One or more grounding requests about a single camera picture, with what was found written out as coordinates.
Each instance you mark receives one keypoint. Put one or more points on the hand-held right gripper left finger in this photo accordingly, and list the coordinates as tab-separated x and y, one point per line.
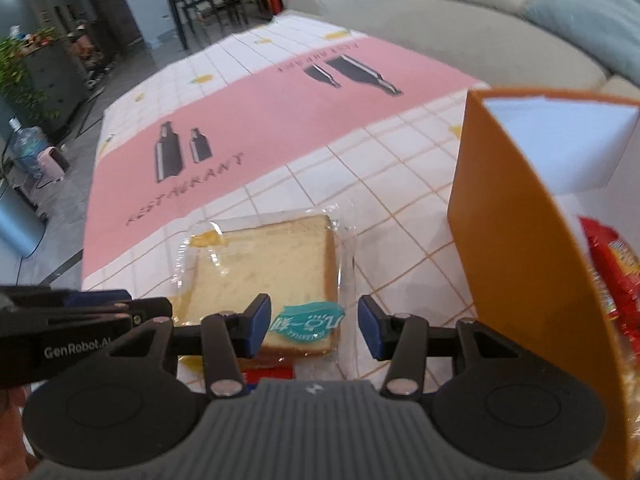
260	325

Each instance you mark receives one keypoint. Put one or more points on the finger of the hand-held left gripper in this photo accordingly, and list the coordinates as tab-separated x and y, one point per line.
95	297
75	317

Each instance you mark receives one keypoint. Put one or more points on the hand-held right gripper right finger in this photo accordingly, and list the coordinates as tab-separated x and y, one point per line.
370	330

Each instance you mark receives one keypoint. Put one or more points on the small red white packet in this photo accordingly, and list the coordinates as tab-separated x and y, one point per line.
270	373

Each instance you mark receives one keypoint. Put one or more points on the packaged bread slice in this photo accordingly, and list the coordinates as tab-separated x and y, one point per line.
270	265

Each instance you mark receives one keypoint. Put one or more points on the orange cardboard box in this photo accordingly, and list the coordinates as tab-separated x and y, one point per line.
500	240

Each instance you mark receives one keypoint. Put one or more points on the red cartoon snack packet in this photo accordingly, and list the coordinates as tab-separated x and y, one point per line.
615	255

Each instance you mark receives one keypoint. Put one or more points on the grey round bin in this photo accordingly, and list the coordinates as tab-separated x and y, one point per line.
15	225

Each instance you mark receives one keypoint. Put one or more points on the pink heater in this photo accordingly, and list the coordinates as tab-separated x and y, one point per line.
50	165

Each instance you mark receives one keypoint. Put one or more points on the blue water bottle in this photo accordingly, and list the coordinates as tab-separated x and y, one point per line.
27	145

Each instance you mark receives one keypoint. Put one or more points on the pink white printed tablecloth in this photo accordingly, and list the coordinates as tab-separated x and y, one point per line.
280	105

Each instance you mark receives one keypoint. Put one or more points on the grey cabinet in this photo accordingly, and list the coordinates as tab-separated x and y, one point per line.
55	80

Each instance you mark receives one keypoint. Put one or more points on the green potted plant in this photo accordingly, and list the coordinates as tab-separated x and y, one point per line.
20	75

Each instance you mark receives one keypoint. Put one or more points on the shoe rack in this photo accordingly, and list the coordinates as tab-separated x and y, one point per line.
87	60

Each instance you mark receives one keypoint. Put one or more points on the dark brown door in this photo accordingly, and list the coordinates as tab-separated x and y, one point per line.
117	10

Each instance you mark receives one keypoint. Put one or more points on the black dining chair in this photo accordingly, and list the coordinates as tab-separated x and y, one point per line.
197	10
240	2

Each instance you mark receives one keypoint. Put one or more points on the blue cushion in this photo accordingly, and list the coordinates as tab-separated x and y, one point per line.
590	15

